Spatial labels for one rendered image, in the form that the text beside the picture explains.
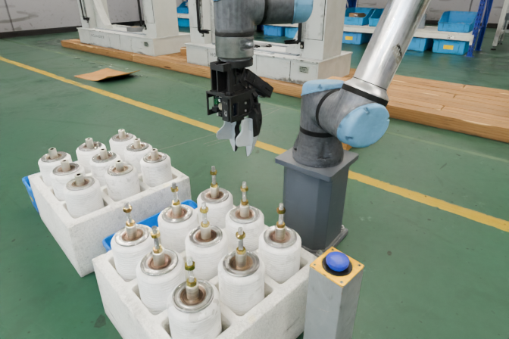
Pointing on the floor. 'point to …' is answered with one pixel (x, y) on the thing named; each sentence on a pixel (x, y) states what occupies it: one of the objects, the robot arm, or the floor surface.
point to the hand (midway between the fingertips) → (243, 146)
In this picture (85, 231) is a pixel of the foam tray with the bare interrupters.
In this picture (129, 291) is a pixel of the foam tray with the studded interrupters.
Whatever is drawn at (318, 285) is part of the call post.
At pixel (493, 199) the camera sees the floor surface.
